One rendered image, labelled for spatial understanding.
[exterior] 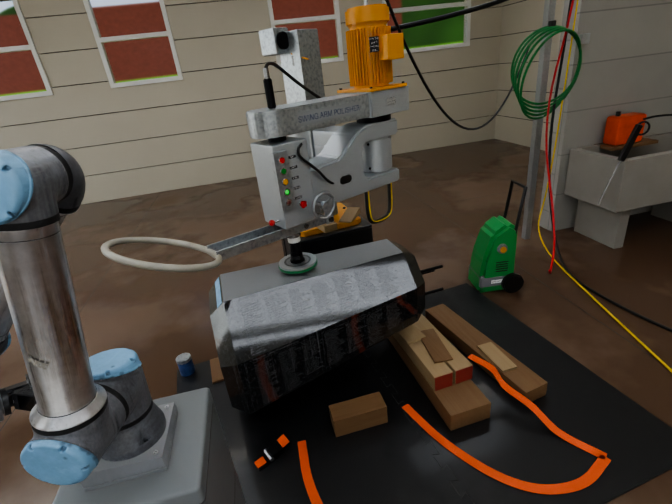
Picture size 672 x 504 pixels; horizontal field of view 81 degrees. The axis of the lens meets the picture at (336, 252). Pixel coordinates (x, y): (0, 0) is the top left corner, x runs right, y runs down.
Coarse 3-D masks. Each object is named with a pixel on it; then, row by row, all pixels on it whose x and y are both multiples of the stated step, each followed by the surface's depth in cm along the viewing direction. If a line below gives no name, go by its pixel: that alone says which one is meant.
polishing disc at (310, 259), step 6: (306, 252) 232; (282, 258) 228; (288, 258) 227; (306, 258) 224; (312, 258) 223; (282, 264) 221; (288, 264) 220; (294, 264) 219; (300, 264) 218; (306, 264) 217; (312, 264) 217; (288, 270) 215; (294, 270) 214; (300, 270) 214
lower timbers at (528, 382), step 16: (432, 320) 291; (448, 320) 282; (464, 320) 280; (448, 336) 276; (464, 336) 264; (480, 336) 262; (400, 352) 264; (464, 352) 262; (480, 352) 248; (416, 368) 241; (496, 368) 235; (528, 368) 232; (464, 384) 224; (512, 384) 225; (528, 384) 221; (544, 384) 220; (432, 400) 226; (448, 400) 215; (464, 400) 214; (480, 400) 213; (448, 416) 209; (464, 416) 209; (480, 416) 212
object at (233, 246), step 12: (264, 228) 210; (276, 228) 214; (300, 228) 211; (228, 240) 198; (240, 240) 202; (252, 240) 194; (264, 240) 199; (276, 240) 203; (216, 252) 184; (228, 252) 188; (240, 252) 192
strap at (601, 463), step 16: (528, 400) 211; (416, 416) 221; (544, 416) 206; (432, 432) 210; (560, 432) 201; (304, 448) 210; (448, 448) 201; (592, 448) 192; (304, 464) 201; (480, 464) 191; (304, 480) 194; (512, 480) 183; (576, 480) 179; (592, 480) 179
